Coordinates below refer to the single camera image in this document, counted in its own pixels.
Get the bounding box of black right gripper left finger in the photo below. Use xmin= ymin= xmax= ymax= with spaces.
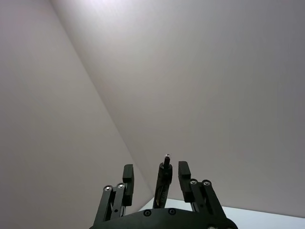
xmin=93 ymin=164 xmax=135 ymax=226

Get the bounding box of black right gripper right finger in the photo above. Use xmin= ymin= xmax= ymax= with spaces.
xmin=178 ymin=161 xmax=229 ymax=221

